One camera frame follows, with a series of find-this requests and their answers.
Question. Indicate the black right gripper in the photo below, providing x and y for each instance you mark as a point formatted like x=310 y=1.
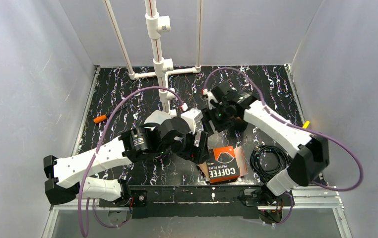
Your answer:
x=216 y=107

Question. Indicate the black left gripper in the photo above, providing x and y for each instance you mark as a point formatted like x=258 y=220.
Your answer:
x=197 y=152

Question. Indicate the orange coffee filter package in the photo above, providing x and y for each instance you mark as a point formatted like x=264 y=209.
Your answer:
x=224 y=164

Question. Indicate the white paper coffee filter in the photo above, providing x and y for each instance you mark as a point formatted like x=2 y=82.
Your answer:
x=157 y=117

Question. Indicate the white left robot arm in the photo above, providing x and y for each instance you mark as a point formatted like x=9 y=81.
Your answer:
x=73 y=177

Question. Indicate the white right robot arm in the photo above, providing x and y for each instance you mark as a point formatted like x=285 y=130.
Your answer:
x=309 y=153

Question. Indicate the yellow marker pen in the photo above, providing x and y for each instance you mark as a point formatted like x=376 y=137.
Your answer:
x=306 y=124

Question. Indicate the white PVC pipe stand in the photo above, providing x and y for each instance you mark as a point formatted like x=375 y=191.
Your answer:
x=163 y=68

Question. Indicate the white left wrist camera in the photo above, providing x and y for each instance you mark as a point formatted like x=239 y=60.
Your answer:
x=193 y=118

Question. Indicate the orange handled screwdriver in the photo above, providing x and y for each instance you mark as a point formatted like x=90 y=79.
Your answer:
x=104 y=117

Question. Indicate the aluminium frame rail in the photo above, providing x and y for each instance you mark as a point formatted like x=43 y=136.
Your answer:
x=217 y=212

